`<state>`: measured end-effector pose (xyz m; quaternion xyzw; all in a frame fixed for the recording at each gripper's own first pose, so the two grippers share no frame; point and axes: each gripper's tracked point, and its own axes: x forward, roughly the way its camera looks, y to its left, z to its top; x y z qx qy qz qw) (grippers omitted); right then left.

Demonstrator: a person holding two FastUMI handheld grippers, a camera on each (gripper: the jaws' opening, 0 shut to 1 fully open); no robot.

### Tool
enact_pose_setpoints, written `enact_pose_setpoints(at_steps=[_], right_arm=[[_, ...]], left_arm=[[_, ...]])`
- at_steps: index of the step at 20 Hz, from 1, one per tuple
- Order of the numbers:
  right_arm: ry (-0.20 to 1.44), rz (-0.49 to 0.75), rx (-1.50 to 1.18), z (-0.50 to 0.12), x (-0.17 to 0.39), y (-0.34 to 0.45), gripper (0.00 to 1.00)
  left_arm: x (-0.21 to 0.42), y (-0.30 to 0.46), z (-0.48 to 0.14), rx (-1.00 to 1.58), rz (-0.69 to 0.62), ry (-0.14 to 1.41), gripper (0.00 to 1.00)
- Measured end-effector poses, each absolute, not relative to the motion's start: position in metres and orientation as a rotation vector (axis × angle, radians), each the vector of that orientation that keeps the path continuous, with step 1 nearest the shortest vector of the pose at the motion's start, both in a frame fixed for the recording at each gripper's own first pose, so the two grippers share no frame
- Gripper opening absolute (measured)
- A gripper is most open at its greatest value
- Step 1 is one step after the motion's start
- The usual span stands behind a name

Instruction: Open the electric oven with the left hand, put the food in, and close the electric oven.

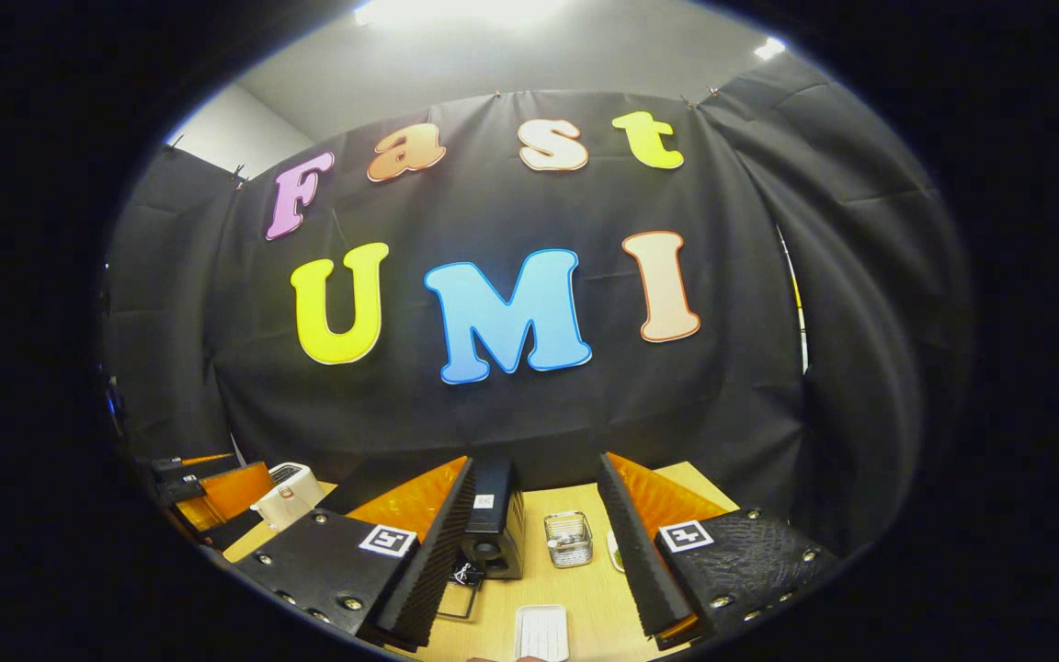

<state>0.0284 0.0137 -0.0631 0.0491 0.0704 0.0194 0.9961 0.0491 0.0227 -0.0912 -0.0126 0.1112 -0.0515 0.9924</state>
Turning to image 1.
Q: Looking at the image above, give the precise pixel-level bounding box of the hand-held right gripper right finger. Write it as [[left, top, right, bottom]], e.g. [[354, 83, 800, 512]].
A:
[[596, 451, 843, 652]]

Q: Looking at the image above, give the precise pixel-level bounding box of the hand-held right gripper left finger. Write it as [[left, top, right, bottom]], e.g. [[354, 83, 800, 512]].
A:
[[233, 455, 477, 654]]

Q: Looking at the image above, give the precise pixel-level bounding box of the black electric oven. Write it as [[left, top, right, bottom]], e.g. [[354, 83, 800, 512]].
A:
[[327, 455, 527, 622]]

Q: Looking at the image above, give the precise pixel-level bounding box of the white toaster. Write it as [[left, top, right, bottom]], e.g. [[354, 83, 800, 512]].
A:
[[250, 462, 326, 532]]

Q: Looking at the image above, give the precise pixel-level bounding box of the small white ribbed tray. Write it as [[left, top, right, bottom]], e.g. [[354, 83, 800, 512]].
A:
[[513, 604, 571, 662]]

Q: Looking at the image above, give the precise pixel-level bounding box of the black backdrop cloth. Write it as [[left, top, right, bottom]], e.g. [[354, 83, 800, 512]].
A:
[[102, 51, 976, 562]]

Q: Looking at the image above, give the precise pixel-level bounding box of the large ceiling light panel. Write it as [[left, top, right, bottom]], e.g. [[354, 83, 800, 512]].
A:
[[355, 0, 576, 29]]

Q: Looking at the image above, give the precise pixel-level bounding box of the small metal wire basket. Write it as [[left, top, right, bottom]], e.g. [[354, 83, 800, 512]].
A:
[[543, 510, 595, 569]]

